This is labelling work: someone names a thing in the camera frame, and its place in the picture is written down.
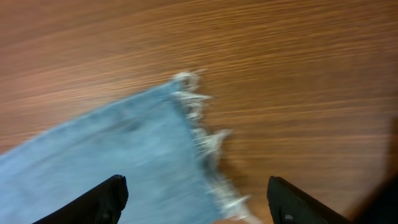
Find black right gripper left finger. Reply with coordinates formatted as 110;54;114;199
33;175;129;224

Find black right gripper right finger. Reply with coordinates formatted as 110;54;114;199
267;176;351;224

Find light blue denim jeans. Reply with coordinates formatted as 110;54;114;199
1;72;258;223

